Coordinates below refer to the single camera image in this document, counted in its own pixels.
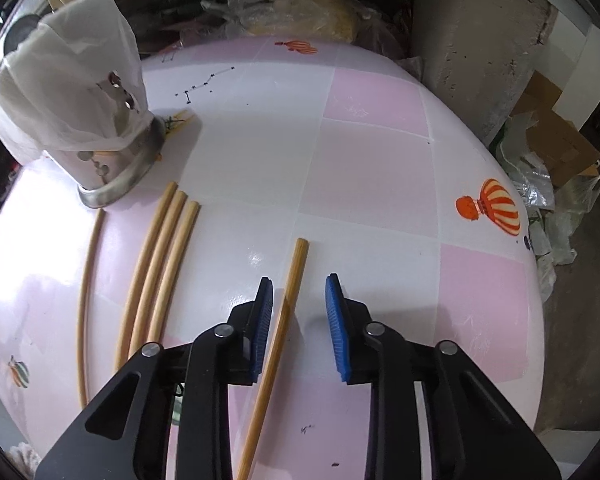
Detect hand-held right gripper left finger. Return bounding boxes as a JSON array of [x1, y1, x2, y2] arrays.
[[35, 276, 274, 480]]

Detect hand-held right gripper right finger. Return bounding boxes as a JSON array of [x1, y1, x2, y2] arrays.
[[325, 273, 562, 480]]

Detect metal perforated utensil holder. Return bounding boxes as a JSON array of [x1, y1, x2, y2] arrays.
[[40, 72, 167, 210]]

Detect translucent white plastic bag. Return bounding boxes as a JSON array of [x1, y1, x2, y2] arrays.
[[0, 0, 153, 163]]

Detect crumpled plastic bags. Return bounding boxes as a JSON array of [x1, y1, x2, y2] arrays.
[[494, 114, 600, 303]]

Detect brown cardboard box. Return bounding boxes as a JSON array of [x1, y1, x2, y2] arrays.
[[509, 69, 600, 187]]

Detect concrete counter support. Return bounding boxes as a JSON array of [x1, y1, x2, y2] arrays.
[[409, 0, 552, 147]]

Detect yellow filled plastic bag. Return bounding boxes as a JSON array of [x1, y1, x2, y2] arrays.
[[204, 0, 362, 45]]

